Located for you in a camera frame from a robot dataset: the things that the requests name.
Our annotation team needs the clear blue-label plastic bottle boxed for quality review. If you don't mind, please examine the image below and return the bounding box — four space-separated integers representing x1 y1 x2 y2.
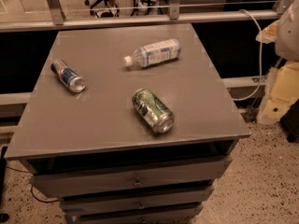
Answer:
124 38 181 68

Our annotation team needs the black floor cable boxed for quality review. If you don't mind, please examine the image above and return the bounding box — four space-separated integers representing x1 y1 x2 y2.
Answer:
5 165 60 203

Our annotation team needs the blue silver redbull can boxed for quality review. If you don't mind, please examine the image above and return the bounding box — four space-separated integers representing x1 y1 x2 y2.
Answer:
50 59 86 93

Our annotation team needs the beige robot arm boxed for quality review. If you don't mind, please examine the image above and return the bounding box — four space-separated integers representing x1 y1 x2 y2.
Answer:
256 0 299 125

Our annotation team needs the white cable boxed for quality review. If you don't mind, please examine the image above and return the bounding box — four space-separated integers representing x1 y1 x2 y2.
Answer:
232 8 265 102

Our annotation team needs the green silver soda can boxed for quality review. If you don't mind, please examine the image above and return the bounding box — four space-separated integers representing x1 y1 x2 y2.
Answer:
132 88 175 133

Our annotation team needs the grey drawer cabinet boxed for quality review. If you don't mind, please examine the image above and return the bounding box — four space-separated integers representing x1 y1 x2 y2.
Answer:
6 24 249 224

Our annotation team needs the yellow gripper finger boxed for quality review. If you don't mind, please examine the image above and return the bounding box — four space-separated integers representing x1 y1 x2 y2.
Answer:
257 61 299 125

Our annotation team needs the metal railing frame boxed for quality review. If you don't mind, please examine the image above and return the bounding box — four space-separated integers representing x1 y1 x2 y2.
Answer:
0 0 294 32

